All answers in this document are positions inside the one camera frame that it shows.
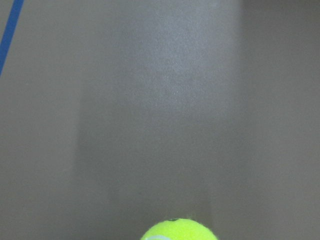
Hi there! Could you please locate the yellow tennis ball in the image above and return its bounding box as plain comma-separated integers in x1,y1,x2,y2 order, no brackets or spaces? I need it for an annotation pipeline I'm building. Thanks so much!
141,218,218,240

